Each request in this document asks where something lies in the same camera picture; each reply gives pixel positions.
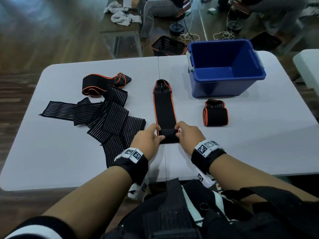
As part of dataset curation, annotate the person's right hand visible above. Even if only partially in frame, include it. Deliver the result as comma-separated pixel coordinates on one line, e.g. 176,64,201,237
174,121,207,156

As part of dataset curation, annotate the person's left hand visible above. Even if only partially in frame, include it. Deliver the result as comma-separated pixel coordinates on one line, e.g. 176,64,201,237
130,123,166,161

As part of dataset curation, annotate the blue plastic bin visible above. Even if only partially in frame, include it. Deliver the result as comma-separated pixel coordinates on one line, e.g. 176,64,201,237
185,39,267,99

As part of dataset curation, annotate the person's left forearm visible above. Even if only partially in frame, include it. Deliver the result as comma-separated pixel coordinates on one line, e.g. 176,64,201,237
42,166,133,239

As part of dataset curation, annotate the person's right forearm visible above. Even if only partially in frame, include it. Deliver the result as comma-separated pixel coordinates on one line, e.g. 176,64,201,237
209,153,319,202

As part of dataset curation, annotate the person's black chest harness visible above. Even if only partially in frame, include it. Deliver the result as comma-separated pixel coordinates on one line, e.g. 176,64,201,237
101,178,319,239

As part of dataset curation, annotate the person's black white sleeve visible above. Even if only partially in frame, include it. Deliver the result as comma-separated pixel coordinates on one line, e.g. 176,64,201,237
4,216,76,239

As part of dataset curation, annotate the black wristband with white markers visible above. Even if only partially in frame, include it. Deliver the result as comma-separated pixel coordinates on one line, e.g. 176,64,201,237
111,147,149,186
191,139,227,175

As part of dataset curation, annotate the black basket orange rim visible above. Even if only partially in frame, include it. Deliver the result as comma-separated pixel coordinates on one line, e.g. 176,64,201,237
150,35,188,57

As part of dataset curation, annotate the red-seat stool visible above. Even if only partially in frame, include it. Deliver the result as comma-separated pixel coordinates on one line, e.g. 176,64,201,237
169,0,192,37

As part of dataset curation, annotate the low wooden table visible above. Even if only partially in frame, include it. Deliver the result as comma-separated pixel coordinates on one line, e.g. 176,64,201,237
99,0,144,59

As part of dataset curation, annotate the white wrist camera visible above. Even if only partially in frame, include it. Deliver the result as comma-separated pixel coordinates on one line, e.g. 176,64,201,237
195,167,217,189
127,177,150,202

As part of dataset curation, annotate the white cord coil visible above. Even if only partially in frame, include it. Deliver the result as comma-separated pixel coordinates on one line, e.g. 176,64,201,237
178,12,201,43

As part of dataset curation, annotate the large wall mirror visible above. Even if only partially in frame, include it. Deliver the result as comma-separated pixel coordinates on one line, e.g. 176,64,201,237
197,0,319,97

